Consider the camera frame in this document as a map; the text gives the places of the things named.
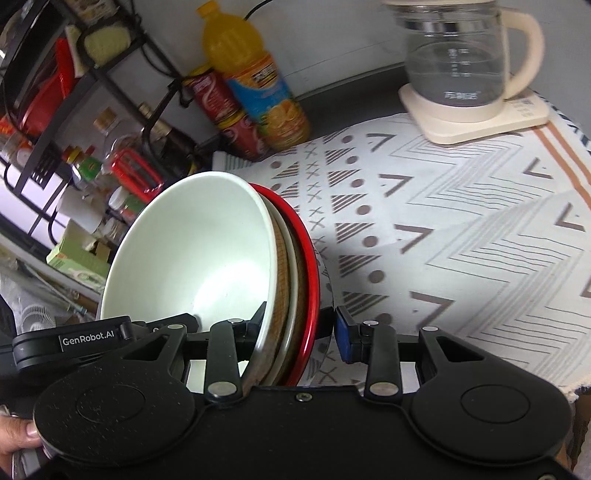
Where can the small white fan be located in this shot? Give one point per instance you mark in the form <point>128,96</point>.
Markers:
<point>32,318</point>

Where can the patterned white tablecloth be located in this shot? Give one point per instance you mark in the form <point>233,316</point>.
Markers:
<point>461,230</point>

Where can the dark sauce bottle gold cap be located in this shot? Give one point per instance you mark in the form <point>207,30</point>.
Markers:
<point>171,143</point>

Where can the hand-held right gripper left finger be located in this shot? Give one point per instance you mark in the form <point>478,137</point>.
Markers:
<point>226,350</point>

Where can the person's left hand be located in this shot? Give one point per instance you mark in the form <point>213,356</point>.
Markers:
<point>18,434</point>

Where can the beige kettle base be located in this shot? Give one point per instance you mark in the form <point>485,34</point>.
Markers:
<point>461,124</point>

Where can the pale green bowl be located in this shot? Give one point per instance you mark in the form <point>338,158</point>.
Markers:
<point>194,258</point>

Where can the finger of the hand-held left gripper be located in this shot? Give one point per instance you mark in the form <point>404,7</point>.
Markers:
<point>189,320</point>

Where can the red label jar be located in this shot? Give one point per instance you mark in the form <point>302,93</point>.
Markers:
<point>134,170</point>

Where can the clear glass bottle gold cap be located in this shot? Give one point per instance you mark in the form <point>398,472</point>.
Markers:
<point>113,134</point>

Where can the red soda can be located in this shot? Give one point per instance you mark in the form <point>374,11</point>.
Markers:
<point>212,94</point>
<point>244,136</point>

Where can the green carton box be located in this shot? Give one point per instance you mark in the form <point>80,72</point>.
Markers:
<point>69,258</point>

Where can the red rimmed plate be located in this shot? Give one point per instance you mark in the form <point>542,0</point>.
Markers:
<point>314,295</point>

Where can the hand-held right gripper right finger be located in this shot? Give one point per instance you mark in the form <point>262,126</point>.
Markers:
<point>345,337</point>

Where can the black metal rack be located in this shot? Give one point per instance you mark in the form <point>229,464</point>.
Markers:
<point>44,168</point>

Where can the white plate blue script print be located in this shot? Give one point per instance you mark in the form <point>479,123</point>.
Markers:
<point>264,355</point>

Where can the black appliance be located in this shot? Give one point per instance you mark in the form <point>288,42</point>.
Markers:
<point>23,27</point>

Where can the yellow green sponge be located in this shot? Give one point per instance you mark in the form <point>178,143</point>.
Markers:
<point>106,41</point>

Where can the red pot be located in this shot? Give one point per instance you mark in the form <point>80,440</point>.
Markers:
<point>46,97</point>

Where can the orange juice bottle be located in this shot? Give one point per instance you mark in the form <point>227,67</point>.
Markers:
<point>258,83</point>

